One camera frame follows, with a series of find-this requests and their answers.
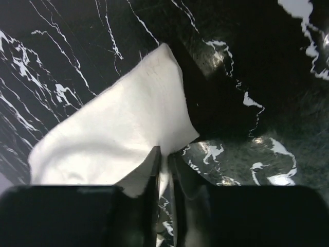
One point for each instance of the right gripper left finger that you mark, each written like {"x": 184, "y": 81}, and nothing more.
{"x": 137, "y": 206}

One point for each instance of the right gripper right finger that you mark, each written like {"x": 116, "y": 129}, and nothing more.
{"x": 190, "y": 204}

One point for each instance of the cream white t shirt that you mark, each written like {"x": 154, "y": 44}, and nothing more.
{"x": 111, "y": 135}

